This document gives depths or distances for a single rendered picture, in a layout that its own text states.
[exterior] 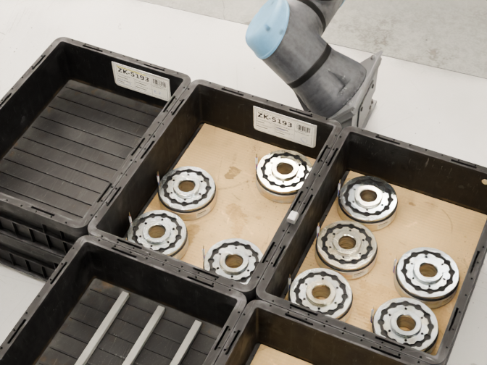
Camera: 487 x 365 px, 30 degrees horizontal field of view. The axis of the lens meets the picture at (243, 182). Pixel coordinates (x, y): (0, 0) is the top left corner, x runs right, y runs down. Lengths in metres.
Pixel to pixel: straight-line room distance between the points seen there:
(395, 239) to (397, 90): 0.53
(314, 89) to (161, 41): 0.48
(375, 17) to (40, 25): 1.46
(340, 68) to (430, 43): 1.45
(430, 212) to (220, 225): 0.37
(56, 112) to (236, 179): 0.40
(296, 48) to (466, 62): 1.48
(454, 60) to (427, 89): 1.16
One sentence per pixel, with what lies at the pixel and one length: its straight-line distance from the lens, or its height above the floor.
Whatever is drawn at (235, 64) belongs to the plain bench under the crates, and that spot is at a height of 0.70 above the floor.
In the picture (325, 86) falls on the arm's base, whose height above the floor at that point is 0.85.
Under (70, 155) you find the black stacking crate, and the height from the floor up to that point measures 0.83.
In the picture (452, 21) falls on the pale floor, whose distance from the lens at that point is 3.35.
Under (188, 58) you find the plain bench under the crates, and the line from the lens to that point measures 2.10.
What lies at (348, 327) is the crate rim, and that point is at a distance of 1.37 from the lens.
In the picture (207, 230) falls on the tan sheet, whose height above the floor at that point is 0.83.
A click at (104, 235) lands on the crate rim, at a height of 0.93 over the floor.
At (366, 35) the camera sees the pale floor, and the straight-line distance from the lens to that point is 3.25.
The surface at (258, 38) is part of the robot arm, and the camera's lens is 1.79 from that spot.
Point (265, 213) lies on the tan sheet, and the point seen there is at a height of 0.83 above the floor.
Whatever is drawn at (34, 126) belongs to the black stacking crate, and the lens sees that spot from 1.81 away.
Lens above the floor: 2.09
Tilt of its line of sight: 49 degrees down
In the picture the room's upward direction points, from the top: 2 degrees counter-clockwise
